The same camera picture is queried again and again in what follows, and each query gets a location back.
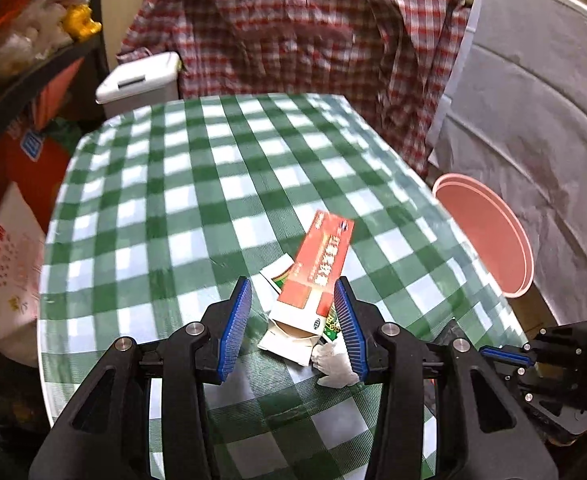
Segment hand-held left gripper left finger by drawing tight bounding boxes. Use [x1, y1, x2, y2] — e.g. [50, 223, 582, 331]
[28, 276, 253, 480]

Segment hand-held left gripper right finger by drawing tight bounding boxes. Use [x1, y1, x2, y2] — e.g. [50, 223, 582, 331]
[333, 276, 560, 480]

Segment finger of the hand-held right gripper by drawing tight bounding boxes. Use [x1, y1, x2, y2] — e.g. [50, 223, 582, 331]
[478, 342, 539, 368]

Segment red cardboard box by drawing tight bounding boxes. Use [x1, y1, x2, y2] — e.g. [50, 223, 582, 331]
[258, 210, 355, 368]

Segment white lidded trash bin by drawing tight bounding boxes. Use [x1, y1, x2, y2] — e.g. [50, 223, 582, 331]
[96, 51, 181, 118]

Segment crumpled white tissue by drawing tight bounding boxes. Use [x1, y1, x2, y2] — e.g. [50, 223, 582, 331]
[311, 337, 361, 390]

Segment small white green box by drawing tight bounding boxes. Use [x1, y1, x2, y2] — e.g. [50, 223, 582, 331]
[259, 255, 297, 301]

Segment green checked tablecloth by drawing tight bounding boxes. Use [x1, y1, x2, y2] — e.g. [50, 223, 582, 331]
[38, 92, 529, 480]

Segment white flour sack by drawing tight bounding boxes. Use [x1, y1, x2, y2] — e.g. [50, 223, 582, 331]
[0, 182, 46, 366]

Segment white covered appliance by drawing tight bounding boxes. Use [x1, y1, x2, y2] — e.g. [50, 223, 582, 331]
[426, 0, 587, 326]

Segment orange shopping bag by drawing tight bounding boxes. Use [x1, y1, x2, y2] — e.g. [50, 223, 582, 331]
[0, 57, 86, 221]

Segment red plaid shirt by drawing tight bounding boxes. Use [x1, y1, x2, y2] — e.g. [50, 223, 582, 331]
[118, 0, 474, 181]

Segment black shelf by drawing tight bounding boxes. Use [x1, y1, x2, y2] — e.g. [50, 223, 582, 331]
[0, 0, 111, 166]

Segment yellow figurine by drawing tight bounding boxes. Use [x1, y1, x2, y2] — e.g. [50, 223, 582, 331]
[62, 4, 99, 42]

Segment white plastic bags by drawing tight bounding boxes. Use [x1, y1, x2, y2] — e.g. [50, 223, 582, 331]
[0, 0, 91, 78]

